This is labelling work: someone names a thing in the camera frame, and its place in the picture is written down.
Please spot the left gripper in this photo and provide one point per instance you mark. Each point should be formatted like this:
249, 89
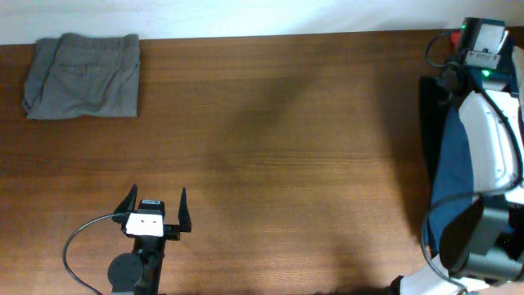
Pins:
173, 233

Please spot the black shorts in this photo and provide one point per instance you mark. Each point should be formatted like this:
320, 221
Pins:
433, 107

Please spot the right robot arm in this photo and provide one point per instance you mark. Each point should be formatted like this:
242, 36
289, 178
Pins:
472, 139

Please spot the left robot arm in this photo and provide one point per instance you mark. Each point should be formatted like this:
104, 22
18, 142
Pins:
138, 272

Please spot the red cloth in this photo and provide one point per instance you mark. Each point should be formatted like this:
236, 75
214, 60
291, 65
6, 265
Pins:
455, 38

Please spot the folded grey shorts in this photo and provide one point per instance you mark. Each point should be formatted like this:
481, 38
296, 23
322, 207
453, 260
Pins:
75, 76

